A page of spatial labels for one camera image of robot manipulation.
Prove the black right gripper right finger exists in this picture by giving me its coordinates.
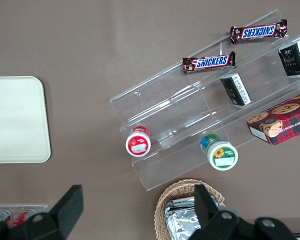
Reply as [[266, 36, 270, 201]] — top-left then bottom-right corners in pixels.
[[189, 184, 241, 240]]

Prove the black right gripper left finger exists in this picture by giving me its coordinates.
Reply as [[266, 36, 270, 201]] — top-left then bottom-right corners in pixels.
[[23, 184, 85, 240]]

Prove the oval tan wicker basket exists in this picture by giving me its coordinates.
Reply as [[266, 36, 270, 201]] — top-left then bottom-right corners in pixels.
[[153, 177, 227, 240]]

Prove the beige plastic tray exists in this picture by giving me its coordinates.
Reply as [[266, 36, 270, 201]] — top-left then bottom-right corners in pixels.
[[0, 75, 52, 165]]

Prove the silver foil pouch stack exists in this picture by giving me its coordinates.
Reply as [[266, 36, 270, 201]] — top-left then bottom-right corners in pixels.
[[163, 195, 225, 240]]

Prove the clear acrylic bottle rack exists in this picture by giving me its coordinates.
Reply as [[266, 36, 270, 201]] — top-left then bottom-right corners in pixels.
[[0, 204, 50, 226]]

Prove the green lidded yogurt cup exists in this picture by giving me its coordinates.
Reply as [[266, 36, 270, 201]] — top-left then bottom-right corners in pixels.
[[199, 133, 239, 171]]

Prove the red lidded yogurt cup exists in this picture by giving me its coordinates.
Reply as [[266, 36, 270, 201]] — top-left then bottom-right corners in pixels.
[[125, 125, 152, 158]]

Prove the clear acrylic stepped shelf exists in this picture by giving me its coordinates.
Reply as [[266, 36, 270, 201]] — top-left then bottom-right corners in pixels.
[[108, 8, 300, 193]]

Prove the red tartan cookie box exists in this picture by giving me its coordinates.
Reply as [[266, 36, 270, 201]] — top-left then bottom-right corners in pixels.
[[246, 88, 300, 147]]

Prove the small dark green box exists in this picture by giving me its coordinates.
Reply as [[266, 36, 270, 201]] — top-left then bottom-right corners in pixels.
[[219, 72, 253, 109], [277, 38, 300, 77]]

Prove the Snickers chocolate bar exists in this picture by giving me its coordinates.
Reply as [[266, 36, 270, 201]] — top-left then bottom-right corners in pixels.
[[181, 50, 237, 75], [229, 18, 289, 46]]

